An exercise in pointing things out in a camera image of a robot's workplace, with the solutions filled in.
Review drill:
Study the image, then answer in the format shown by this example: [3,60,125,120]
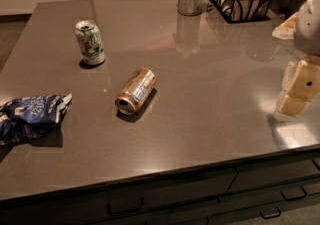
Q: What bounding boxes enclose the orange soda can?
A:
[115,67,157,115]

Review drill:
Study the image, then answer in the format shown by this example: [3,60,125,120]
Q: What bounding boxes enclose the white packet on counter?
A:
[272,13,298,40]

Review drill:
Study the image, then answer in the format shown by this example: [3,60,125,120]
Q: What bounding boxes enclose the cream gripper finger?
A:
[277,56,320,117]

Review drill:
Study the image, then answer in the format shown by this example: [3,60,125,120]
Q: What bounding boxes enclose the right upper drawer handle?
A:
[281,187,307,201]

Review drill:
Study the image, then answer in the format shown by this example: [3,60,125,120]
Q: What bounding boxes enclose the green white soda can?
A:
[75,20,105,66]

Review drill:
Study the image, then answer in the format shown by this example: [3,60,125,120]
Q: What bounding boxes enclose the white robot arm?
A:
[276,0,320,119]

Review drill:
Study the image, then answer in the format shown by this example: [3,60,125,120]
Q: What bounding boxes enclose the left drawer handle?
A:
[107,197,144,217]

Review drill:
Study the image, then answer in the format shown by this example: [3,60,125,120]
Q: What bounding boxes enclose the right lower drawer handle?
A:
[260,208,281,220]

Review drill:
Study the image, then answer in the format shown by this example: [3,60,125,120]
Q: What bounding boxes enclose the drawer handle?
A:
[260,208,281,220]
[281,187,307,201]
[107,197,144,217]

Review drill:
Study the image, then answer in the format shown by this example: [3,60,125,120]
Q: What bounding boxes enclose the blue crumpled chip bag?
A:
[0,94,72,146]

